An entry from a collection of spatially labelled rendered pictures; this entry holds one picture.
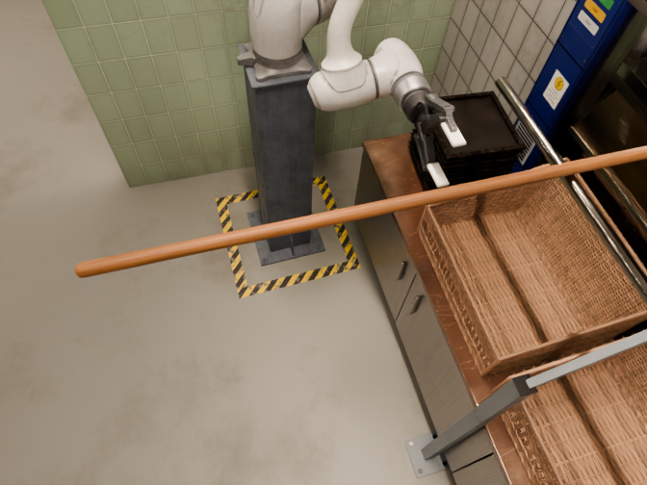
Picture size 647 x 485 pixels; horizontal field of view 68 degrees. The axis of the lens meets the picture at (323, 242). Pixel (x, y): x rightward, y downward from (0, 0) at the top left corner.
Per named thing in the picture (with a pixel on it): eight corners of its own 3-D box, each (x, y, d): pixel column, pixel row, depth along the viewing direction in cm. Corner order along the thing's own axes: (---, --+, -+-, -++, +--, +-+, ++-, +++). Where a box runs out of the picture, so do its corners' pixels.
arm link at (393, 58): (427, 96, 125) (378, 111, 125) (405, 59, 133) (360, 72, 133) (429, 63, 116) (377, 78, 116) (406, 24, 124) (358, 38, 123)
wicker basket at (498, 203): (533, 204, 180) (568, 153, 157) (618, 344, 151) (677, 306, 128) (413, 228, 172) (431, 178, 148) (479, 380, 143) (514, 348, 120)
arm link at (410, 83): (421, 97, 125) (429, 114, 122) (388, 103, 123) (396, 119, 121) (428, 68, 117) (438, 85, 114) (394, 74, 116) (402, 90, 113)
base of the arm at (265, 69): (232, 48, 155) (229, 33, 151) (297, 38, 160) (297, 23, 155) (244, 85, 146) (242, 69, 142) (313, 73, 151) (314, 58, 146)
